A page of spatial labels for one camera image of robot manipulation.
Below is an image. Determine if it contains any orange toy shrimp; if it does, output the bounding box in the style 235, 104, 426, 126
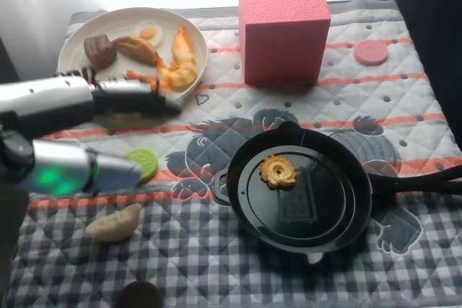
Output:
158, 25, 199, 89

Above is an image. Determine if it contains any toy fried egg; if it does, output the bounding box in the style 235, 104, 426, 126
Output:
135, 21, 164, 48

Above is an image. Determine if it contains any grey quilt with bear print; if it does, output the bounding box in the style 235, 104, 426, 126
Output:
9, 0, 462, 308

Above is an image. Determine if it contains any tan toy bread piece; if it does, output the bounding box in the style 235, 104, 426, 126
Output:
111, 35, 160, 67

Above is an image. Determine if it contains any pink round cookie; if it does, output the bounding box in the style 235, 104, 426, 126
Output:
353, 39, 387, 67

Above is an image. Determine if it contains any cream round plate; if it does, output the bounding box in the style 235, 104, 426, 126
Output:
57, 6, 209, 105

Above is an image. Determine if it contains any red cube box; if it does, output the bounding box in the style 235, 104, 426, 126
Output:
238, 0, 332, 87

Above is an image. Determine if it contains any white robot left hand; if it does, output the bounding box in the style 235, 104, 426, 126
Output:
0, 69, 183, 198

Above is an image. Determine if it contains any yellow butter cookie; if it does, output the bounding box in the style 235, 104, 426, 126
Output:
259, 154, 299, 190

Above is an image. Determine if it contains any brown chocolate toy piece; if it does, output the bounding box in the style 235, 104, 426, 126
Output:
84, 34, 117, 70

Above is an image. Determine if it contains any dark brown round cookie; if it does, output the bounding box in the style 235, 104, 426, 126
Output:
115, 281, 163, 308

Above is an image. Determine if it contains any green round cookie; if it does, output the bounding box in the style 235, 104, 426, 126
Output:
124, 148, 160, 185

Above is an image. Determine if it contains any black pan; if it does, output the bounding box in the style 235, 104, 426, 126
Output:
212, 120, 462, 265

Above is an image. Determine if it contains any white toy dumpling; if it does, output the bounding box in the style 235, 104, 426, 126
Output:
85, 203, 144, 242

